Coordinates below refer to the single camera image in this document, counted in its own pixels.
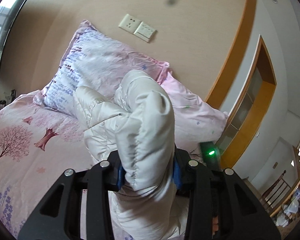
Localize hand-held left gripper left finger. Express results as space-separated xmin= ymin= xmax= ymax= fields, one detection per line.
xmin=17 ymin=151 xmax=123 ymax=240

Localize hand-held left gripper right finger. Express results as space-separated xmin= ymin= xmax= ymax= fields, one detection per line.
xmin=172 ymin=149 xmax=282 ymax=240

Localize white puffer jacket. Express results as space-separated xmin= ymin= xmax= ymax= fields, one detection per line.
xmin=72 ymin=69 xmax=190 ymax=240

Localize pink tree print pillow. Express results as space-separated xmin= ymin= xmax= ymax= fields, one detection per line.
xmin=160 ymin=72 xmax=229 ymax=153

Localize wooden glass door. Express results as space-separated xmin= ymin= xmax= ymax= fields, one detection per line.
xmin=205 ymin=0 xmax=277 ymax=171

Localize slatted wooden chair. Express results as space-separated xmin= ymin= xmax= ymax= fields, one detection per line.
xmin=261 ymin=170 xmax=293 ymax=212

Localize pink floral bed sheet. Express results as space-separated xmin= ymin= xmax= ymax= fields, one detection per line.
xmin=0 ymin=90 xmax=210 ymax=240

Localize white plastic bags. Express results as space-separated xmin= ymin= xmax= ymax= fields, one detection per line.
xmin=275 ymin=187 xmax=300 ymax=228

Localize purple floral print pillow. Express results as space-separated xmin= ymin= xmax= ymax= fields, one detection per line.
xmin=42 ymin=19 xmax=171 ymax=117

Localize dark framed window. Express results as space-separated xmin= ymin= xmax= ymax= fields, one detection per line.
xmin=0 ymin=0 xmax=38 ymax=117

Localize white light switch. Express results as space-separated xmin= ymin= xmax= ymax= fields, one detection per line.
xmin=133 ymin=21 xmax=157 ymax=43

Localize white wall socket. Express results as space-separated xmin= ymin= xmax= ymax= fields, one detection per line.
xmin=118 ymin=14 xmax=141 ymax=34

